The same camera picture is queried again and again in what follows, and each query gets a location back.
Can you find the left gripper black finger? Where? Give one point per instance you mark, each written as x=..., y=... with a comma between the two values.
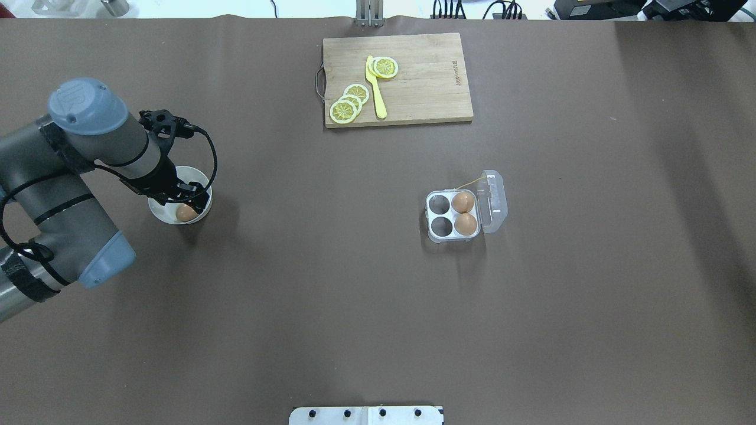
x=199, y=198

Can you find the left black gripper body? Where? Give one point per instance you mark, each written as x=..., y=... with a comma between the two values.
x=160, y=176

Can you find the brown egg from bowl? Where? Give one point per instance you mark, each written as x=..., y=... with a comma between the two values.
x=185, y=213

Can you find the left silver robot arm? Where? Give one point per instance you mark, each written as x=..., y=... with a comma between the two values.
x=86, y=127

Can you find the clear plastic egg box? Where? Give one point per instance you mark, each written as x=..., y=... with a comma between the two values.
x=490, y=211

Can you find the brown egg in box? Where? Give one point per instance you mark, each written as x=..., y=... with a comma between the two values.
x=463, y=202
x=466, y=224

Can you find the white ceramic bowl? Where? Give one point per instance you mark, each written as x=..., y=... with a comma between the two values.
x=166, y=212

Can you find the lemon slice middle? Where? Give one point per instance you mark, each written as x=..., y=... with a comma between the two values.
x=354, y=100

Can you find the yellow plastic knife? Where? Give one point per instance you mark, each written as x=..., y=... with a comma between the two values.
x=378, y=102

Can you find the lemon slice near knife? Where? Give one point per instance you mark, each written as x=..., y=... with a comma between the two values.
x=383, y=67

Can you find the black power strip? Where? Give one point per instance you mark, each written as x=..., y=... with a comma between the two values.
x=494, y=10

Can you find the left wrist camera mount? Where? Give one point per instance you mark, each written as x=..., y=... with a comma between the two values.
x=165, y=127

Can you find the aluminium frame post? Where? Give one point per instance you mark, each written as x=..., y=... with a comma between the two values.
x=369, y=13

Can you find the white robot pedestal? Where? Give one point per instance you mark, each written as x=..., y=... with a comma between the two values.
x=368, y=415

